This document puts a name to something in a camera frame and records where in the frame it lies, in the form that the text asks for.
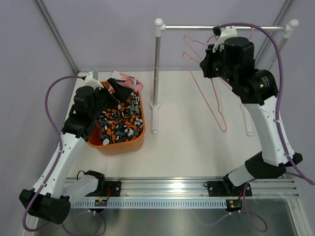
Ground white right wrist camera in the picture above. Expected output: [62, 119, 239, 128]
[213, 26, 238, 53]

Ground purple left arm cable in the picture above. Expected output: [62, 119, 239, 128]
[22, 75, 106, 234]

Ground pink navy patterned shorts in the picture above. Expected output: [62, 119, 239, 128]
[110, 70, 144, 92]

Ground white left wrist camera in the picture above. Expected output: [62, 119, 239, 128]
[84, 69, 104, 89]

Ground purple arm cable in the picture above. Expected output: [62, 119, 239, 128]
[191, 22, 315, 233]
[22, 75, 106, 234]

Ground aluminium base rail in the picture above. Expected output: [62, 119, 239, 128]
[72, 177, 299, 209]

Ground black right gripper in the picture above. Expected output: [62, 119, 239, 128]
[201, 43, 238, 87]

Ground orange plastic basket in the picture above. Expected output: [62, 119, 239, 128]
[88, 92, 146, 155]

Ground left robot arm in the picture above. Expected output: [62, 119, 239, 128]
[19, 77, 133, 225]

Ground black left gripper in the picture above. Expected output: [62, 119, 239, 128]
[90, 78, 132, 118]

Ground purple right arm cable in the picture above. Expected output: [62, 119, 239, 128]
[191, 22, 315, 233]

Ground silver clothes rack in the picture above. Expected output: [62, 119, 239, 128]
[150, 18, 299, 134]

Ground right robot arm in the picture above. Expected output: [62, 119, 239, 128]
[200, 37, 303, 196]

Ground black orange patterned shorts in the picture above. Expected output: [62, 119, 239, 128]
[97, 92, 144, 145]

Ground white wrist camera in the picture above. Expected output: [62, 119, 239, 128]
[213, 26, 238, 53]
[84, 69, 104, 89]

